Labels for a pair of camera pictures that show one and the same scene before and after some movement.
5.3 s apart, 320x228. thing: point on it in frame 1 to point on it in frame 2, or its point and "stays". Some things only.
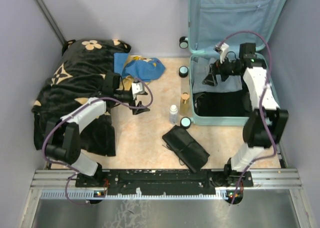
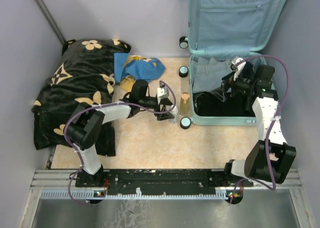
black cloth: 223,103 stays
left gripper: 138,110 to 164,116
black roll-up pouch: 187,147 to 249,95
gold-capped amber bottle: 185,107 stays
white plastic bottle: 173,114 stays
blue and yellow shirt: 130,67 stays
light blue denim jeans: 200,67 stays
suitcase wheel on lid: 183,42 stays
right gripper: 216,68 to 219,91
